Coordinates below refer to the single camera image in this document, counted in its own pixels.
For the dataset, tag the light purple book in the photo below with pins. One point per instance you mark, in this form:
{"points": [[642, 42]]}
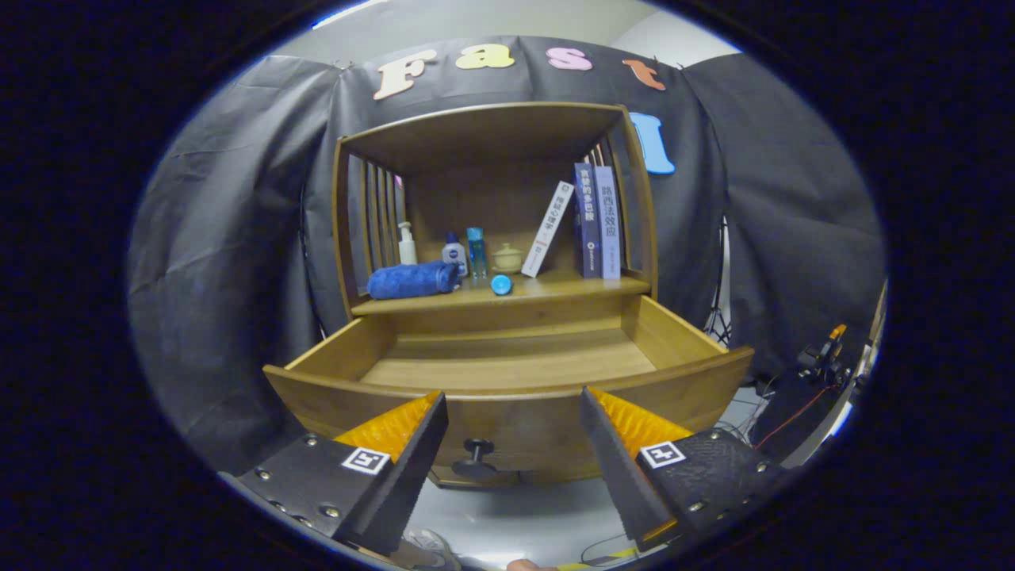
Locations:
{"points": [[608, 230]]}

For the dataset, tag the white pump bottle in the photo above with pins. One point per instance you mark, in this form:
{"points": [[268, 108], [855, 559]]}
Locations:
{"points": [[407, 252]]}

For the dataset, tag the white book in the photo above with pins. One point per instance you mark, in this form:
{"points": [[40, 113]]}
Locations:
{"points": [[547, 230]]}

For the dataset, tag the black tripod stand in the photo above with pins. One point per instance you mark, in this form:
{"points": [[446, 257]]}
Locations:
{"points": [[718, 325]]}

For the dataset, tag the blue rolled towel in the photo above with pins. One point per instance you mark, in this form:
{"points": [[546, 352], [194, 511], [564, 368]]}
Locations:
{"points": [[412, 280]]}

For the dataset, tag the black backdrop cloth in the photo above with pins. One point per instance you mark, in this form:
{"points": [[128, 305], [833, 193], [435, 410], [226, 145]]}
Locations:
{"points": [[222, 262]]}

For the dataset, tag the wooden drawer with black knob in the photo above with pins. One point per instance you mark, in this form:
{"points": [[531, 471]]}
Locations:
{"points": [[515, 357]]}

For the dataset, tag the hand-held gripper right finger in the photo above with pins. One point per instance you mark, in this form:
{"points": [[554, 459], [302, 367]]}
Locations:
{"points": [[622, 476]]}

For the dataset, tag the person's grey shoe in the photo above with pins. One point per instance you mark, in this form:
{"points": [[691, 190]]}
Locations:
{"points": [[428, 543]]}

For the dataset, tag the dark blue book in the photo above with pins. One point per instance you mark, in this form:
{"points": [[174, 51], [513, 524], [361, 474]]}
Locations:
{"points": [[587, 222]]}

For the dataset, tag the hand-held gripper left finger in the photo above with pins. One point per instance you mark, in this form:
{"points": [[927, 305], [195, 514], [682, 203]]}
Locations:
{"points": [[404, 492]]}

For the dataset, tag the wooden cabinet with open hutch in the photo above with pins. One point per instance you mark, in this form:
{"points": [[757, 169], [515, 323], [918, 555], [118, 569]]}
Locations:
{"points": [[492, 206]]}

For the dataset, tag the white bottle with blue cap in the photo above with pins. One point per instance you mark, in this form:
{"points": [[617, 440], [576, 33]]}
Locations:
{"points": [[454, 258]]}

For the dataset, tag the beige lidded teacup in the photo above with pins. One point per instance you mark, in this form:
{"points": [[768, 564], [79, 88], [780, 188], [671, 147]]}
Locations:
{"points": [[507, 260]]}

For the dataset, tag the wooden countertop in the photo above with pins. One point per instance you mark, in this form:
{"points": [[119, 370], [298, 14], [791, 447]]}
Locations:
{"points": [[555, 287]]}

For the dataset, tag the blue squeeze tube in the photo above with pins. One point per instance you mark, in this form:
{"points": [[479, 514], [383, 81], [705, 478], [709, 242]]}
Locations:
{"points": [[501, 285]]}

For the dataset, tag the clear blue bottle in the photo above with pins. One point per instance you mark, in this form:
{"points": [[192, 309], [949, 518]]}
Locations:
{"points": [[476, 254]]}

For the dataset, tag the orange and black tool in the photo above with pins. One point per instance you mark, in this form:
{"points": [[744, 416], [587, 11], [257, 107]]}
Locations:
{"points": [[825, 353]]}

